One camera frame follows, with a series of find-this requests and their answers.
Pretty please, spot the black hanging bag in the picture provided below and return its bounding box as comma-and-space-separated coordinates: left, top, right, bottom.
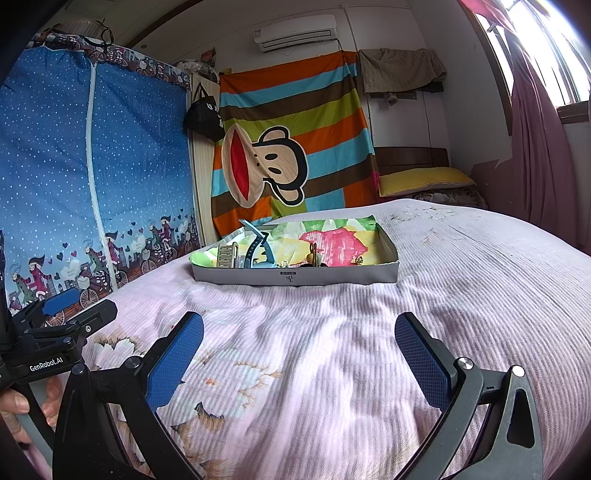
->
184, 83, 226, 141

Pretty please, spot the person's left hand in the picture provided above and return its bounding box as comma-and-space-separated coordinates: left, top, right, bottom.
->
0, 376, 63, 446

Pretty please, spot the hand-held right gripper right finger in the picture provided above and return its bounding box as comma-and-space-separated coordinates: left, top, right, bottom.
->
394, 311, 544, 480

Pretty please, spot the yellow pillow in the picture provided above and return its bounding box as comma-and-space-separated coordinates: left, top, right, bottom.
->
378, 167, 476, 198

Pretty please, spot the thin wall cable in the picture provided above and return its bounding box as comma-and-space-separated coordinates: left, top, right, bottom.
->
424, 90, 435, 148

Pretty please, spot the beige hanging garment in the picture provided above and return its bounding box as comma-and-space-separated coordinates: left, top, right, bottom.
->
359, 47, 448, 106

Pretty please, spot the beige wooden cabinet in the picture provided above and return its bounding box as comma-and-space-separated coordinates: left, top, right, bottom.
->
187, 74, 222, 245

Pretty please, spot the window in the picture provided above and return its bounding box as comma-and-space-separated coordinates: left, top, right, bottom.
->
475, 0, 591, 121

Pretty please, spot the pink curtain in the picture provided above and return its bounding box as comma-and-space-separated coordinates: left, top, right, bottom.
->
462, 0, 591, 254

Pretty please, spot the patterned pillow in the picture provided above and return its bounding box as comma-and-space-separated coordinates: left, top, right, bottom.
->
411, 185, 488, 208

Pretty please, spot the blue printed fabric wardrobe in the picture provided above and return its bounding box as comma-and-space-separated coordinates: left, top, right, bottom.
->
0, 34, 204, 324

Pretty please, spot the blue smart watch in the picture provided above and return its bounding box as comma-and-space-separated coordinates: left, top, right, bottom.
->
238, 219, 279, 271

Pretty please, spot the white air conditioner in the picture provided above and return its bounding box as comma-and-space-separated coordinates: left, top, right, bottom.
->
253, 14, 338, 51

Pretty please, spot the dark wooden headboard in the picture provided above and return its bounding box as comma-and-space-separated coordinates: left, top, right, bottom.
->
374, 147, 451, 176

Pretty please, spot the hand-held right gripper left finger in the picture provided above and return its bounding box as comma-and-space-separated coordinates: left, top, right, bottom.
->
52, 311, 206, 480

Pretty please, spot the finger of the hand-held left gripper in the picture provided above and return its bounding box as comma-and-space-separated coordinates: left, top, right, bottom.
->
13, 288, 80, 329
28, 299, 119, 352

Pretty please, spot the striped monkey blanket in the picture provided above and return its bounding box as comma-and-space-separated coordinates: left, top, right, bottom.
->
210, 50, 377, 232

